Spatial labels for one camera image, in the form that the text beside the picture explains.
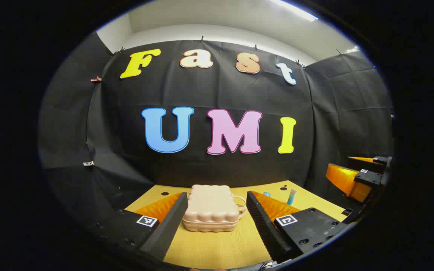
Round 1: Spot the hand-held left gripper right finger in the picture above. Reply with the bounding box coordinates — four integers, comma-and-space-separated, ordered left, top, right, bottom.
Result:
246, 190, 349, 263

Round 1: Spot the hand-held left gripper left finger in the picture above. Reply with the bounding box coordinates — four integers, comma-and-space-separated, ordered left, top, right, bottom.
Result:
96, 192, 189, 262

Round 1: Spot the beige hard-shell suitcase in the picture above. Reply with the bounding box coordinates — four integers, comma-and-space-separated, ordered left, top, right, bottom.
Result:
182, 184, 248, 233

